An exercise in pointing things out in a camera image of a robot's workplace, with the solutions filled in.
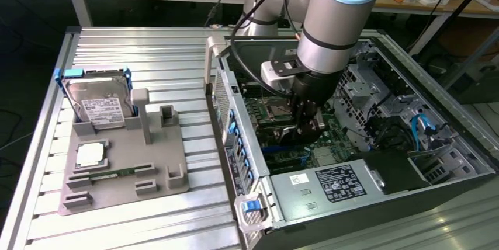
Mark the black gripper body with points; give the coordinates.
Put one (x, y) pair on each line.
(315, 86)

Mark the graphics card with black fan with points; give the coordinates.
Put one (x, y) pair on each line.
(282, 136)

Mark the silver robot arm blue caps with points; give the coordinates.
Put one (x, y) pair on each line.
(335, 13)

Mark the CPU socket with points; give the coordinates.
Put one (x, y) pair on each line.
(276, 108)

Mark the green motherboard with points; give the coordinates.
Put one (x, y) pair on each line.
(339, 142)

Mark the silver metal drive cage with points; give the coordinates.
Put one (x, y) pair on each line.
(362, 92)

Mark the silver chipset heatsink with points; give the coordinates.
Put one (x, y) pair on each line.
(327, 156)

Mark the blue expansion slot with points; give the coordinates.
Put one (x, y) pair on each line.
(271, 148)

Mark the grey power supply unit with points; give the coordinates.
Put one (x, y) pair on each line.
(296, 200)

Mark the black plastic shroud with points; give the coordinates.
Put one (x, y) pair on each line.
(394, 174)

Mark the blue case latch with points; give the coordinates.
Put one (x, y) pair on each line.
(251, 206)

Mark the open black PC case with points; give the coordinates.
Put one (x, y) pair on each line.
(390, 218)

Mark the black slanted pole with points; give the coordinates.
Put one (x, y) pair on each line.
(458, 7)

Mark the grey plastic parts rack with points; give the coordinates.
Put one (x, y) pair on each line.
(124, 191)

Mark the green RAM stick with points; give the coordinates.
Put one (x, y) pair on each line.
(112, 173)

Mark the hard disk with blue carrier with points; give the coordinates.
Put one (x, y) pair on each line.
(98, 98)

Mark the silver CPU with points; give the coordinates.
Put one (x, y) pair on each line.
(90, 155)

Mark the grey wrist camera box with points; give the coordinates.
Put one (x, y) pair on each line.
(272, 77)

